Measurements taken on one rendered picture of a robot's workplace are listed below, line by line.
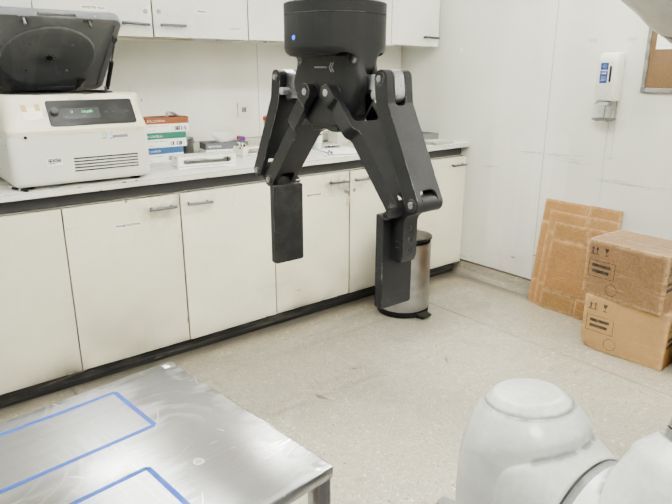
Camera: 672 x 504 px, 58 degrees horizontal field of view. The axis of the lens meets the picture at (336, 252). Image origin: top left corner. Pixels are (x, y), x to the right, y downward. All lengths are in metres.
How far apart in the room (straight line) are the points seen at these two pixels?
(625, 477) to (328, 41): 0.53
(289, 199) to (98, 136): 2.20
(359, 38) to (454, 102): 3.74
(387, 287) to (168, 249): 2.48
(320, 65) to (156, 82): 3.01
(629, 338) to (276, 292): 1.78
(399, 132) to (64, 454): 0.75
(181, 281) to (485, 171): 2.09
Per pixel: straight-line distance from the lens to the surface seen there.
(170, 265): 2.91
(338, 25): 0.43
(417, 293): 3.42
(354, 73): 0.44
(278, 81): 0.51
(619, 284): 3.18
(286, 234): 0.54
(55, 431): 1.06
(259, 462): 0.91
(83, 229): 2.73
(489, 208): 4.04
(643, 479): 0.71
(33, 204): 2.71
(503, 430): 0.76
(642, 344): 3.23
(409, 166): 0.40
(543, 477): 0.76
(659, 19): 0.77
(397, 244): 0.42
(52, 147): 2.66
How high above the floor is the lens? 1.35
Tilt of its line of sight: 17 degrees down
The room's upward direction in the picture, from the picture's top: straight up
